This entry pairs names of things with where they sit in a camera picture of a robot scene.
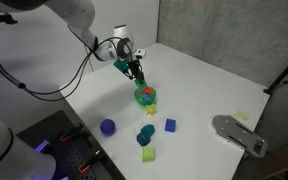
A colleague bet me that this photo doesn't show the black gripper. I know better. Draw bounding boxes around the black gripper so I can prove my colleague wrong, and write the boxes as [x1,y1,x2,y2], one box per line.
[123,55,145,83]

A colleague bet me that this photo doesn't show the green bowl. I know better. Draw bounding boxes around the green bowl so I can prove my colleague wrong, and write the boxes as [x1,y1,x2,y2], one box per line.
[133,84,159,107]

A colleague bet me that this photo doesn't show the teal hexagon block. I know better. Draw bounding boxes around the teal hexagon block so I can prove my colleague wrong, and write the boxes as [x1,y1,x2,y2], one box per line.
[140,124,156,136]

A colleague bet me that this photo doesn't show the blue cube block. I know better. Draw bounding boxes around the blue cube block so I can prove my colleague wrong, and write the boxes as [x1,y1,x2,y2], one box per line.
[164,118,177,134]

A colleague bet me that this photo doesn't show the lime green cube block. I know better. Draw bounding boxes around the lime green cube block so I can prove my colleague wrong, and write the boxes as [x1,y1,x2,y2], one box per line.
[141,145,155,163]

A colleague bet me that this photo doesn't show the orange star toy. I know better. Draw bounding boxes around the orange star toy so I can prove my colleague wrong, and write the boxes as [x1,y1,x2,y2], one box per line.
[141,86,155,96]

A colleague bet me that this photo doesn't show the blue star toy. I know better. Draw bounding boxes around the blue star toy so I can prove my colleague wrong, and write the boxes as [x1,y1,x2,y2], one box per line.
[139,93,154,104]

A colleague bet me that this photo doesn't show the yellow spiky star toy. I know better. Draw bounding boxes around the yellow spiky star toy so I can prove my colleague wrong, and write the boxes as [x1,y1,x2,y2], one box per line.
[145,103,159,116]

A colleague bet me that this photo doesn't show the purple ball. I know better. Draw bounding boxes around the purple ball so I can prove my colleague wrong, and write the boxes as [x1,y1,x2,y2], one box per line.
[99,118,117,137]

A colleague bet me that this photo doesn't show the black orange-tipped clamp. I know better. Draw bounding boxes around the black orange-tipped clamp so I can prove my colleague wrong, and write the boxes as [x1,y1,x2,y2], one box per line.
[78,149,104,174]
[59,123,85,143]

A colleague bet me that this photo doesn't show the black perforated base board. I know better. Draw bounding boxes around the black perforated base board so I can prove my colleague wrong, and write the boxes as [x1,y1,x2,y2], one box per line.
[15,110,127,180]

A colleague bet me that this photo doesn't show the yellow sticky note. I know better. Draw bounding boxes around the yellow sticky note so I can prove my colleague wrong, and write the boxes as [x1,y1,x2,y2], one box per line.
[235,110,251,123]

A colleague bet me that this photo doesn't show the grey metal mounting plate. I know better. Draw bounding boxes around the grey metal mounting plate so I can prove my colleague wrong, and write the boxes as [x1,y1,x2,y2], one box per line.
[211,114,269,159]

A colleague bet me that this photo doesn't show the black tripod stand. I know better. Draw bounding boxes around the black tripod stand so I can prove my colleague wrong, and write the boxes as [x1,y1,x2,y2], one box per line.
[263,48,288,96]

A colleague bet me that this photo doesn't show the green printed camera mount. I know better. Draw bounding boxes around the green printed camera mount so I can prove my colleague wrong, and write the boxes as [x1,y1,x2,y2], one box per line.
[112,58,131,75]

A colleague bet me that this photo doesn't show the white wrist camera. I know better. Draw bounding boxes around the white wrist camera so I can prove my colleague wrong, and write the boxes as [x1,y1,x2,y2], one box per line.
[134,48,147,58]

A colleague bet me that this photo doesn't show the black cable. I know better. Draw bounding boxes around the black cable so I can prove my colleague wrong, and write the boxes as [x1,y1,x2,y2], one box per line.
[0,24,132,102]

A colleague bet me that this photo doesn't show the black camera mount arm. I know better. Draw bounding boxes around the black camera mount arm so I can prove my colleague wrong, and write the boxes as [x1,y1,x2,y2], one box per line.
[0,11,19,26]

